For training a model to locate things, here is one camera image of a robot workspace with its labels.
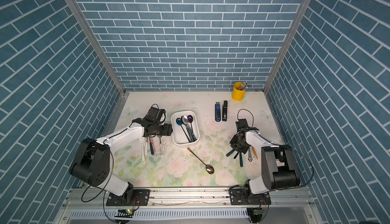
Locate blue metal spoon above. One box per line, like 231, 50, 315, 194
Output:
176, 118, 192, 143

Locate silver spoon marbled handle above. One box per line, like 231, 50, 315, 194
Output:
181, 115, 196, 142

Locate black purple spoon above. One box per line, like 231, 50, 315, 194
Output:
187, 115, 197, 141

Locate teal handled spoon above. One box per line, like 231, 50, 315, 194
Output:
186, 124, 197, 142
239, 153, 243, 168

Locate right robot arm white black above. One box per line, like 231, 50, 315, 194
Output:
226, 119, 301, 196

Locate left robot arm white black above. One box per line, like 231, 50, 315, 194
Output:
69, 118, 173, 203

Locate white plastic spoon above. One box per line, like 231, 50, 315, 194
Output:
139, 137, 146, 164

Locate white plastic storage box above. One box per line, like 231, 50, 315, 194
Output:
171, 110, 201, 147

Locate gold long spoon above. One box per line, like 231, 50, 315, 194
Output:
187, 147, 215, 175

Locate black stapler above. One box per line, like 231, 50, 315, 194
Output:
222, 101, 228, 121

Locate blue stapler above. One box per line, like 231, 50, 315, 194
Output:
214, 102, 221, 122

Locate yellow pen cup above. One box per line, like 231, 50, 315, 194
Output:
232, 82, 245, 102

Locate pens in cup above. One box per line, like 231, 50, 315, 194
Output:
238, 82, 248, 91

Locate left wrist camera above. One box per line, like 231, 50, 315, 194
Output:
145, 106, 166, 124

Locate pink handled spoon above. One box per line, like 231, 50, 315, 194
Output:
150, 138, 157, 153

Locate silver spoon clear handle right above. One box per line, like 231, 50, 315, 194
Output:
247, 146, 253, 162

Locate silver spoon clear handle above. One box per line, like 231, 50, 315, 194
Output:
157, 135, 164, 156
247, 146, 253, 162

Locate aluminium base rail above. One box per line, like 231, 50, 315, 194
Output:
62, 187, 315, 209

